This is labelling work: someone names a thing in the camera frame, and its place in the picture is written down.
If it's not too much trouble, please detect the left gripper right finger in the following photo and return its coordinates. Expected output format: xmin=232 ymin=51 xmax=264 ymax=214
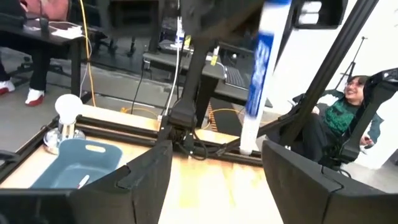
xmin=262 ymin=139 xmax=398 ymax=224

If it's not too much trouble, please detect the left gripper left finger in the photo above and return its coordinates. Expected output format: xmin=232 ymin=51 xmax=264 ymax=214
xmin=0 ymin=139 xmax=174 ymax=224

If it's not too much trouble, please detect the brown Expo marker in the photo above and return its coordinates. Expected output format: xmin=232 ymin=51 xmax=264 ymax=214
xmin=76 ymin=174 xmax=91 ymax=190

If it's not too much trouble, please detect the teal plastic bin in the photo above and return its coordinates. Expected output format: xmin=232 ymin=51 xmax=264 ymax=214
xmin=30 ymin=138 xmax=124 ymax=190

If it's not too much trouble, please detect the person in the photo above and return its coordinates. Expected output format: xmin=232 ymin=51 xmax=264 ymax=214
xmin=292 ymin=74 xmax=385 ymax=163

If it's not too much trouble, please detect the white bulb silver base lamp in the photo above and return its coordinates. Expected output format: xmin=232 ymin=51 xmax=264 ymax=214
xmin=43 ymin=93 xmax=86 ymax=155

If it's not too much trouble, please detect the person's shoe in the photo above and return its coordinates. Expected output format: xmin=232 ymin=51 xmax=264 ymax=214
xmin=24 ymin=88 xmax=45 ymax=107
xmin=0 ymin=80 xmax=16 ymax=96

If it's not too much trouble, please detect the black desk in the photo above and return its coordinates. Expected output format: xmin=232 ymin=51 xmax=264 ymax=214
xmin=0 ymin=18 xmax=85 ymax=98

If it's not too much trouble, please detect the person's leg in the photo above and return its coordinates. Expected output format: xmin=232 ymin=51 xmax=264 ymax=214
xmin=0 ymin=58 xmax=11 ymax=82
xmin=29 ymin=46 xmax=52 ymax=91

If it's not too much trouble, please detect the thick white cable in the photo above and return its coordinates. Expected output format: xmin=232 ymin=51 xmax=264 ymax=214
xmin=162 ymin=18 xmax=185 ymax=118

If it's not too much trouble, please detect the yellow extension cable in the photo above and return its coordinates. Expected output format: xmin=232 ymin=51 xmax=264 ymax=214
xmin=77 ymin=0 xmax=249 ymax=125

